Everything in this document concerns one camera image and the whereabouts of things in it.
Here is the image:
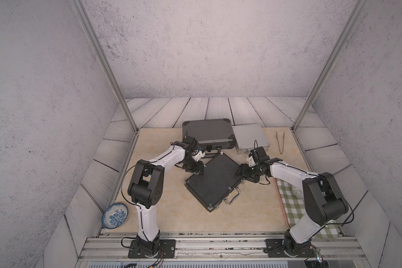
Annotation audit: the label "black poker case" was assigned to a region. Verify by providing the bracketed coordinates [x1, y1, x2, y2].
[185, 154, 243, 213]
[182, 118, 236, 159]

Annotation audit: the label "small silver poker case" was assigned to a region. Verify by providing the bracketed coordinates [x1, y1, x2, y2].
[232, 123, 270, 154]

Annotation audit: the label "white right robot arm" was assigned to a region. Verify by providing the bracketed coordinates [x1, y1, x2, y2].
[236, 147, 350, 248]

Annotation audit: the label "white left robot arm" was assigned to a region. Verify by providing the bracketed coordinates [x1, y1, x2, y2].
[127, 136, 205, 243]

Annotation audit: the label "wooden tongs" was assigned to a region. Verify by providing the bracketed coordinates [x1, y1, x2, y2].
[276, 132, 285, 155]

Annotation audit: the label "green checkered cloth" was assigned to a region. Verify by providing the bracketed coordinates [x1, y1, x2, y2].
[276, 179, 340, 239]

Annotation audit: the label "blue patterned bowl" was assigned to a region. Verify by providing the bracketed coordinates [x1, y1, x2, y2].
[102, 203, 128, 230]

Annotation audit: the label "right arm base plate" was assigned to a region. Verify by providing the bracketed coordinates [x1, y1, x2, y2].
[263, 239, 316, 259]

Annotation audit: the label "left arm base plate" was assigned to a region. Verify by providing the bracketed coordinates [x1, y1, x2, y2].
[128, 238, 176, 259]

